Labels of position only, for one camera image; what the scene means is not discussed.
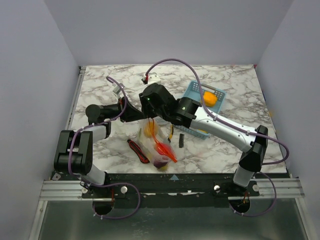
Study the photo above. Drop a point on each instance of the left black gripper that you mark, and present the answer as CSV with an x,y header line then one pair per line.
x,y
129,113

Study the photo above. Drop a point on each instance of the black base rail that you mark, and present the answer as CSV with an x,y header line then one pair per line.
x,y
129,191

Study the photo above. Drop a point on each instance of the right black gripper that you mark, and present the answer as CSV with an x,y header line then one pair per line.
x,y
149,113

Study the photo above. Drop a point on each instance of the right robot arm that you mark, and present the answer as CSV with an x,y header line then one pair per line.
x,y
189,113

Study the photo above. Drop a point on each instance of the brown potato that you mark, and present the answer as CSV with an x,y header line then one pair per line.
x,y
148,129

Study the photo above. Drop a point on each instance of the purple onion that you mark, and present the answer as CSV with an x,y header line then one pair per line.
x,y
159,164

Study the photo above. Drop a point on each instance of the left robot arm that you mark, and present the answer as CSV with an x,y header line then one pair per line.
x,y
74,152

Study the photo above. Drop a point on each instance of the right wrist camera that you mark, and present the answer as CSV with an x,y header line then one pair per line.
x,y
151,78

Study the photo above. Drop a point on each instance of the clear zip top bag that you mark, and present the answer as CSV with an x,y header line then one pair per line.
x,y
147,144

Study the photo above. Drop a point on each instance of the light blue plastic basket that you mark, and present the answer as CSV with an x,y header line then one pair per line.
x,y
193,92

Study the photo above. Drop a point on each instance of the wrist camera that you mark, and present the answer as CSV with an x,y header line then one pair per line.
x,y
117,89
151,78

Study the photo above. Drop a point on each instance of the orange yellow bell pepper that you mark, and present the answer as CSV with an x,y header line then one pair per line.
x,y
210,99

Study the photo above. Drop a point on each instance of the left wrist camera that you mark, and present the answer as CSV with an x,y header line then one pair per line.
x,y
117,89

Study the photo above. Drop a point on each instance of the red black utility knife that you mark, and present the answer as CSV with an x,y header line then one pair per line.
x,y
137,150

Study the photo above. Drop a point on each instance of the black bit holder strip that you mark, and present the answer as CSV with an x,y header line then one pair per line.
x,y
181,140

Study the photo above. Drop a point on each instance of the yellow handled pliers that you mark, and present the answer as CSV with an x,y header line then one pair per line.
x,y
171,132

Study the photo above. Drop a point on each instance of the red apple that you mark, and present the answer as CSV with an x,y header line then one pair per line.
x,y
164,149

